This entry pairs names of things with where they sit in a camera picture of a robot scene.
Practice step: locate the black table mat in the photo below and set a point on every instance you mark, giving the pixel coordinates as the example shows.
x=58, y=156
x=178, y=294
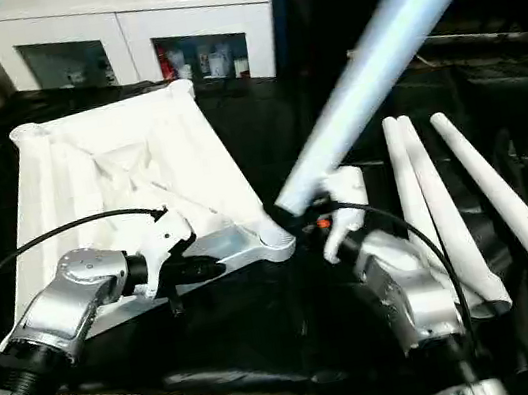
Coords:
x=264, y=319

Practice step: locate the white plastic table leg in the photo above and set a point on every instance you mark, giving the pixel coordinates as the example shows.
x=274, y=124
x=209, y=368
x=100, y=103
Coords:
x=497, y=199
x=397, y=160
x=371, y=53
x=432, y=189

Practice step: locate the white plastic table top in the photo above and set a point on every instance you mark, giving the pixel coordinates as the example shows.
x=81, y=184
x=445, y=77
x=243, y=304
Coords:
x=108, y=147

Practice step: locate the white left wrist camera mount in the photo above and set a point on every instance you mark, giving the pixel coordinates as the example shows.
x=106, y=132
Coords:
x=164, y=234

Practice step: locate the white glass-door cabinet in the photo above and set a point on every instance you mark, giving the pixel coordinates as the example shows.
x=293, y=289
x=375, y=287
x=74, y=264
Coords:
x=125, y=33

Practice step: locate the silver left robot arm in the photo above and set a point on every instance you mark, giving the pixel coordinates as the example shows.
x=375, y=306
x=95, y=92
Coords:
x=80, y=279

